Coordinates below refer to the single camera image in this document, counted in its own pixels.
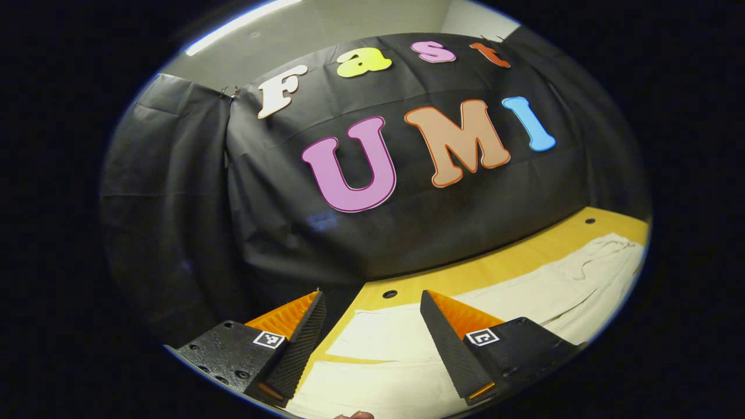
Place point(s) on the white jeans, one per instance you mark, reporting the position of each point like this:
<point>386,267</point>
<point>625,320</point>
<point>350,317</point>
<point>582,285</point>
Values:
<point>524,297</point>

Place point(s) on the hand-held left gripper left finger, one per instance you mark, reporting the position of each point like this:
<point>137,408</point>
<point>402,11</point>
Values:
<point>302,343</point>

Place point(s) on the black backdrop cloth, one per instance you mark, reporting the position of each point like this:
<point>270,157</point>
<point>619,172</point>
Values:
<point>262,221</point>

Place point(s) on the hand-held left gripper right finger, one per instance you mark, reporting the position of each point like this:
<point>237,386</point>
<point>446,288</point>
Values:
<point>445,343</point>

